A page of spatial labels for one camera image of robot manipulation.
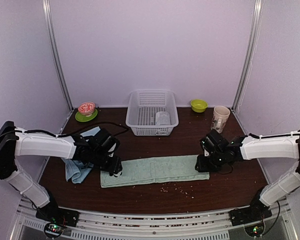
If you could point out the green panda towel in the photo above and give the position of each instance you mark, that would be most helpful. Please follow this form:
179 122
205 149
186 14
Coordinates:
154 170

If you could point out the aluminium frame post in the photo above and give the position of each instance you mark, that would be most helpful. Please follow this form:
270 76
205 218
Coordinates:
55 53
251 47

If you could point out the light blue towel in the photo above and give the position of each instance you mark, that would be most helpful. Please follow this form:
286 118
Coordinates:
76 171

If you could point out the red patterned bowl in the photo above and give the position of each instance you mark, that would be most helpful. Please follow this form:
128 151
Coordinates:
87 108

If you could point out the front aluminium rail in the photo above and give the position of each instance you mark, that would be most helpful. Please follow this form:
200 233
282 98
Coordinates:
210 225

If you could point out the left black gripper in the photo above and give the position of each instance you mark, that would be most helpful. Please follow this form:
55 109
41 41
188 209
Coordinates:
114 167

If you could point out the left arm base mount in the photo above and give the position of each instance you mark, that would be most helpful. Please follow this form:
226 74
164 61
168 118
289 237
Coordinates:
56 226

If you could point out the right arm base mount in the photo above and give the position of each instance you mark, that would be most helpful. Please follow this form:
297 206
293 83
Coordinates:
250 217

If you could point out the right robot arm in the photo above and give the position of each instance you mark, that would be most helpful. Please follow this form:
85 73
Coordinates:
218 152

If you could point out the rolled grey towel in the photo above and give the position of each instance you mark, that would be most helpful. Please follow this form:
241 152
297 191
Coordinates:
162 118

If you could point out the green plate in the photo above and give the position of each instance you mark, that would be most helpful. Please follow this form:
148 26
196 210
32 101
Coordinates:
83 118

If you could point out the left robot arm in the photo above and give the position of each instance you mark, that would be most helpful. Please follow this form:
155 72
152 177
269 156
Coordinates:
94 147

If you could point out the right aluminium frame post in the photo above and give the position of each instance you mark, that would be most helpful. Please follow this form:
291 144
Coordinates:
251 47

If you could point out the cream printed mug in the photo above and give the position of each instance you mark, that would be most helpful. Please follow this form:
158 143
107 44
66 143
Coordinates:
220 118

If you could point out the white plastic basket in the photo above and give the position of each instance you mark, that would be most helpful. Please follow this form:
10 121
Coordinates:
142 108

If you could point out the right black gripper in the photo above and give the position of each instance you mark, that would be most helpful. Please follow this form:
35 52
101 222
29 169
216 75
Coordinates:
202 168

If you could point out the left aluminium frame post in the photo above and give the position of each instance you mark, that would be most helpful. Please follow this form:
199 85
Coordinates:
55 53

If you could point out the lime green bowl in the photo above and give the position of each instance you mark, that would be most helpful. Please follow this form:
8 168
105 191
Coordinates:
198 105

